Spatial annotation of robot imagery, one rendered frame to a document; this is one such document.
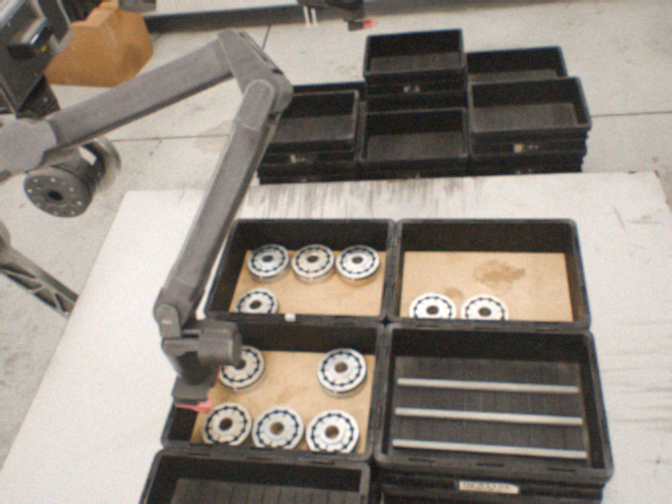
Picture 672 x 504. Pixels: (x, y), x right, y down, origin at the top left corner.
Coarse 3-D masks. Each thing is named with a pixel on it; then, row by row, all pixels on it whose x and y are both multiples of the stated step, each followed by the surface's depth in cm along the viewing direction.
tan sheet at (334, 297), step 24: (384, 264) 158; (240, 288) 158; (264, 288) 157; (288, 288) 156; (312, 288) 155; (336, 288) 154; (360, 288) 153; (288, 312) 151; (312, 312) 151; (336, 312) 150; (360, 312) 149
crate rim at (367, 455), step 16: (224, 320) 140; (240, 320) 139; (256, 320) 138; (272, 320) 138; (304, 320) 137; (320, 320) 136; (368, 416) 120; (368, 432) 118; (176, 448) 121; (192, 448) 120; (208, 448) 120; (224, 448) 119; (240, 448) 119; (256, 448) 119; (272, 448) 118; (288, 448) 118; (368, 448) 116; (368, 464) 116
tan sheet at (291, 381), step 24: (288, 360) 142; (312, 360) 142; (216, 384) 141; (264, 384) 139; (288, 384) 138; (312, 384) 138; (264, 408) 135; (312, 408) 134; (336, 408) 133; (360, 408) 132; (360, 432) 129
